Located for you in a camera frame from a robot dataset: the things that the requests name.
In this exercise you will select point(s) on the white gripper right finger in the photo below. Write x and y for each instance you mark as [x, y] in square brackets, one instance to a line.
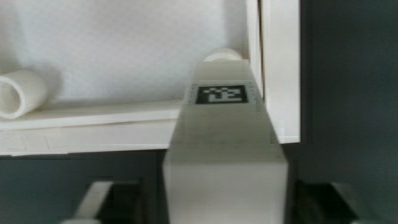
[328, 205]

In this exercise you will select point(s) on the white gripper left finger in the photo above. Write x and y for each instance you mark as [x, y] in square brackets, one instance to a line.
[111, 204]

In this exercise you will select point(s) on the white desk top tray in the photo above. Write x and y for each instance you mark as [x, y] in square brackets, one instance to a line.
[111, 49]

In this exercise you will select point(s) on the white front barrier wall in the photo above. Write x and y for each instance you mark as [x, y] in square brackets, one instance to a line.
[143, 134]

